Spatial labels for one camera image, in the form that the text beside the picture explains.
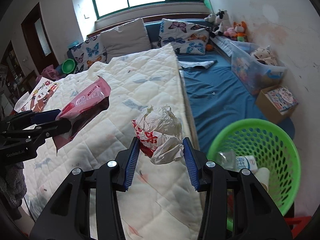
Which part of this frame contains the clear plastic round lid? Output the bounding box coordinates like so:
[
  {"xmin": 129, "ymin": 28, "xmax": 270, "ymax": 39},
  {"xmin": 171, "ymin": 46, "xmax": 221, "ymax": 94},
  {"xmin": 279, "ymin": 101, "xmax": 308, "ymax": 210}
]
[{"xmin": 216, "ymin": 150, "xmax": 238, "ymax": 171}]

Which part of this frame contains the green plastic laundry basket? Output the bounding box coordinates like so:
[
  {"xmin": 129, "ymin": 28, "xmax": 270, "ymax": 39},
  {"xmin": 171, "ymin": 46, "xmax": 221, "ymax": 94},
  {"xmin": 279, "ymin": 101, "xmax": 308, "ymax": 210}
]
[{"xmin": 207, "ymin": 119, "xmax": 301, "ymax": 215}]

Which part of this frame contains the white red paper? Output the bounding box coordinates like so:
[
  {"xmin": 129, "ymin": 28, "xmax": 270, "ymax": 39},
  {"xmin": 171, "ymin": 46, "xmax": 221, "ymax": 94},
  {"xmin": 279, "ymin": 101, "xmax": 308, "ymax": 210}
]
[{"xmin": 132, "ymin": 105, "xmax": 184, "ymax": 165}]

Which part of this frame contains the white paper cup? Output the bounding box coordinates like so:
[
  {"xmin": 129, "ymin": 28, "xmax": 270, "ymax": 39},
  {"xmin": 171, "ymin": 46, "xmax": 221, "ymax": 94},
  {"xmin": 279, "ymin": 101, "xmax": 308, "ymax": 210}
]
[{"xmin": 254, "ymin": 167, "xmax": 270, "ymax": 192}]

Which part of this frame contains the red panda picture book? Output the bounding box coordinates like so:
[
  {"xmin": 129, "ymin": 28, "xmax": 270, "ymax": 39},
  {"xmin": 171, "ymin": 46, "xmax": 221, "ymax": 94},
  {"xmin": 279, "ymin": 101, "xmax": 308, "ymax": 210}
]
[{"xmin": 14, "ymin": 77, "xmax": 59, "ymax": 113}]

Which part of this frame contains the white milk carton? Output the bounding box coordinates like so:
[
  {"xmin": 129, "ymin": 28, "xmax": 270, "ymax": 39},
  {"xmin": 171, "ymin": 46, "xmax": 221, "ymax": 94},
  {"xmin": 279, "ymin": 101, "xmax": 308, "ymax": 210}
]
[{"xmin": 236, "ymin": 155, "xmax": 258, "ymax": 173}]

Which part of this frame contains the grey knit glove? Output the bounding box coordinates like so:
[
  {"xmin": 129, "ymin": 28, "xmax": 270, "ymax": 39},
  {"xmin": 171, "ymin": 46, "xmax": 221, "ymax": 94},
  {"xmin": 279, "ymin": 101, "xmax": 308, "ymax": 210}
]
[{"xmin": 1, "ymin": 162, "xmax": 27, "ymax": 209}]

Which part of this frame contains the green plastic bowl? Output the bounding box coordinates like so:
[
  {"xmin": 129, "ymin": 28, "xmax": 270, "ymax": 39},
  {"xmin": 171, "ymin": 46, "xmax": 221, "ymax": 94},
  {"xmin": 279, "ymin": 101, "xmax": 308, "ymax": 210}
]
[{"xmin": 61, "ymin": 59, "xmax": 75, "ymax": 75}]

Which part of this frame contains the red plastic stool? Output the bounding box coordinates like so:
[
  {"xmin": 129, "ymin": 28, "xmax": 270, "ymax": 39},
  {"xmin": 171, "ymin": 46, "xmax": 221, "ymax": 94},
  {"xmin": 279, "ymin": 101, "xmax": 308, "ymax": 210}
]
[{"xmin": 285, "ymin": 216, "xmax": 312, "ymax": 239}]

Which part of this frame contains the dark wooden door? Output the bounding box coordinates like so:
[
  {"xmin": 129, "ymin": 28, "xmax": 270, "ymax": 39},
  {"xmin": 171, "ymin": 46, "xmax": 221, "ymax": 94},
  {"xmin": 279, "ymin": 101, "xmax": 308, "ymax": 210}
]
[{"xmin": 21, "ymin": 3, "xmax": 59, "ymax": 74}]

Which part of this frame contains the white quilted mattress pad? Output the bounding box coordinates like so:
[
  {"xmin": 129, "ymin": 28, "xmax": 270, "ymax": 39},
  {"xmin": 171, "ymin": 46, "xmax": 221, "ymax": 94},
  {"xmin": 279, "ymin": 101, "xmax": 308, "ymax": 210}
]
[{"xmin": 22, "ymin": 45, "xmax": 202, "ymax": 239}]

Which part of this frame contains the butterfly print pillow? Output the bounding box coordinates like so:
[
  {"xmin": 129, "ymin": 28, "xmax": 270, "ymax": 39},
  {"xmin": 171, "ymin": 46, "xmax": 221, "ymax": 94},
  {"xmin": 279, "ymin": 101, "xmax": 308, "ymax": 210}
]
[
  {"xmin": 70, "ymin": 35, "xmax": 107, "ymax": 74},
  {"xmin": 158, "ymin": 18, "xmax": 211, "ymax": 55}
]

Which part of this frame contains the brown cardboard box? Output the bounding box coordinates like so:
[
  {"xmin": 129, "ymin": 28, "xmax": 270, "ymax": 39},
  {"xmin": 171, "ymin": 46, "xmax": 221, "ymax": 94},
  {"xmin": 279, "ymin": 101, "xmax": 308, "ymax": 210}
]
[{"xmin": 255, "ymin": 85, "xmax": 299, "ymax": 124}]

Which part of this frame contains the blue bed sheet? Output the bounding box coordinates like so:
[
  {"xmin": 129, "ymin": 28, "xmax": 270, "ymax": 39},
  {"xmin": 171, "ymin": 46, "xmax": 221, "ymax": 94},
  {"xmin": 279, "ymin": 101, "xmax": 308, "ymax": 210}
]
[{"xmin": 176, "ymin": 49, "xmax": 296, "ymax": 156}]

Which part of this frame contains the colourful picture book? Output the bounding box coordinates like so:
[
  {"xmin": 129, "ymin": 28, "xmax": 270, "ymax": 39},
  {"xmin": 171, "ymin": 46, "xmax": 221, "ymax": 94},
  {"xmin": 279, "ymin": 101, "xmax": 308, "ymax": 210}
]
[{"xmin": 267, "ymin": 87, "xmax": 298, "ymax": 113}]

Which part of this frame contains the grey plain pillow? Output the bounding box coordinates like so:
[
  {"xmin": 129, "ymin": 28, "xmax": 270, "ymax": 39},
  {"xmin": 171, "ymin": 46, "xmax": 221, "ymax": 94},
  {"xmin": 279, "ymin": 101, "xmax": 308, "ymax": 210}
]
[{"xmin": 100, "ymin": 18, "xmax": 152, "ymax": 62}]

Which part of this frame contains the clear plastic storage bin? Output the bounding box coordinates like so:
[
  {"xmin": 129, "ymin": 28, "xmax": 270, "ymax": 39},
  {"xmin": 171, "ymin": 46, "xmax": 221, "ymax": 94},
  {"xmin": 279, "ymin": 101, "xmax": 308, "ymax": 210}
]
[{"xmin": 231, "ymin": 41, "xmax": 287, "ymax": 95}]

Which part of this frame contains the pink pig plush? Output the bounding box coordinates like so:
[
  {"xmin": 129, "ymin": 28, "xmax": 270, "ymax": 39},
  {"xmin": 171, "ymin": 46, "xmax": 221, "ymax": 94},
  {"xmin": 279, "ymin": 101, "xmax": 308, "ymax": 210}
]
[{"xmin": 223, "ymin": 27, "xmax": 237, "ymax": 40}]

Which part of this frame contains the orange fox plush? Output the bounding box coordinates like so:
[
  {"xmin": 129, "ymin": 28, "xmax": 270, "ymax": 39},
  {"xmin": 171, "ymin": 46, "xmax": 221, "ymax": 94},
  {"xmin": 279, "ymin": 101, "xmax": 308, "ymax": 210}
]
[{"xmin": 233, "ymin": 21, "xmax": 248, "ymax": 42}]

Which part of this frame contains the black white cow plush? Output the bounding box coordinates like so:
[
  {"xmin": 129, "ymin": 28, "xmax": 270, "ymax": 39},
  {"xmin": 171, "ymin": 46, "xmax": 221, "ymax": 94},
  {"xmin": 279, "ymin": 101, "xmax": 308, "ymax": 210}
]
[{"xmin": 213, "ymin": 9, "xmax": 232, "ymax": 36}]

